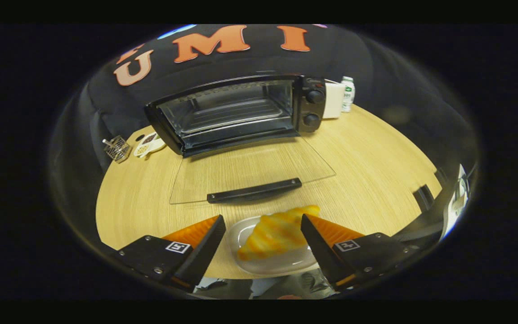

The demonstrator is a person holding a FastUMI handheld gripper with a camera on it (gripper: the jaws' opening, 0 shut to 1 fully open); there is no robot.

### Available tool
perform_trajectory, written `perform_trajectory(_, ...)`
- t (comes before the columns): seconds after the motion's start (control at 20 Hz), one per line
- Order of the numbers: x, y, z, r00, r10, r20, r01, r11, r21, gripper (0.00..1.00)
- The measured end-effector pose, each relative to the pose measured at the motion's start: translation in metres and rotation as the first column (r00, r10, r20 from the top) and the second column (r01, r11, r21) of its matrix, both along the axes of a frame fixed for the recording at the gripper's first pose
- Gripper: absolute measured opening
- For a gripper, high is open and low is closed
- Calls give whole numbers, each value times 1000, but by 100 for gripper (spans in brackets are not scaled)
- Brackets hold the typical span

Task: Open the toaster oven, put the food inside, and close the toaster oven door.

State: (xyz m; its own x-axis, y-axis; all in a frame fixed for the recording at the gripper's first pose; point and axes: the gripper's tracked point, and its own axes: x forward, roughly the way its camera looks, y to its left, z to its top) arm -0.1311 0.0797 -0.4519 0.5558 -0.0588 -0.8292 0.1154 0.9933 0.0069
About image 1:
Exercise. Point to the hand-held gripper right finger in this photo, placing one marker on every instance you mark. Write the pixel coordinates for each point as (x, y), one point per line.
(317, 249)

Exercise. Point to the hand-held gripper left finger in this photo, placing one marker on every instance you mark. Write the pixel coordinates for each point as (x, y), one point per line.
(207, 249)

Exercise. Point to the yellow croissant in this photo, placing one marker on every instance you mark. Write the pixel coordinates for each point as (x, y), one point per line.
(272, 234)

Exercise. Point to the black toaster oven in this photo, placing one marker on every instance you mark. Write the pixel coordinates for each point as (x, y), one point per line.
(308, 105)

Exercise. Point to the white pop-up toaster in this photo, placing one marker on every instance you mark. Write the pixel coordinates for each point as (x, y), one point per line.
(333, 99)

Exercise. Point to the clear glass plate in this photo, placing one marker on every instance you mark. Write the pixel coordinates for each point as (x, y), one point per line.
(277, 266)

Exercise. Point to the black table clamp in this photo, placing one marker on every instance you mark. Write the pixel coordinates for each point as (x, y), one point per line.
(423, 198)

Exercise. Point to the small white patterned dish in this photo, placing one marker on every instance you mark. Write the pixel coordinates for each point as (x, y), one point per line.
(149, 145)

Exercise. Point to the white device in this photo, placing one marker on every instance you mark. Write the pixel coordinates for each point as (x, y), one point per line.
(459, 191)

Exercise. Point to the white drink bottle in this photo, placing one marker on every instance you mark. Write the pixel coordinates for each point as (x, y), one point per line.
(348, 96)

